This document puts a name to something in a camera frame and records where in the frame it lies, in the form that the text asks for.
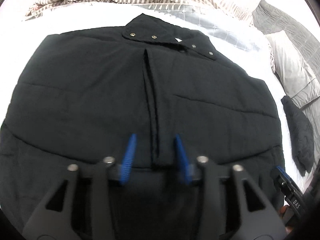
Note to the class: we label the black fabric item by pillow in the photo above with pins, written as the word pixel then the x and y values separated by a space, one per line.
pixel 301 136

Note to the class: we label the large black padded jacket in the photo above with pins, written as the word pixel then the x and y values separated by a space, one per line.
pixel 84 93

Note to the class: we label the grey pillow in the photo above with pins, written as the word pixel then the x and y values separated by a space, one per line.
pixel 297 78

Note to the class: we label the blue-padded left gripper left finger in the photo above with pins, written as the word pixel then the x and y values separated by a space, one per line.
pixel 52 218

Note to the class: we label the person's right hand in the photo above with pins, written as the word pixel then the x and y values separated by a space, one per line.
pixel 282 210

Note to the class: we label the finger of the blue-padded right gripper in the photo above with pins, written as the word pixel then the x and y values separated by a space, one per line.
pixel 283 173

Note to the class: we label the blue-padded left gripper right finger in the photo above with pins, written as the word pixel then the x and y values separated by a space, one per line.
pixel 231 205

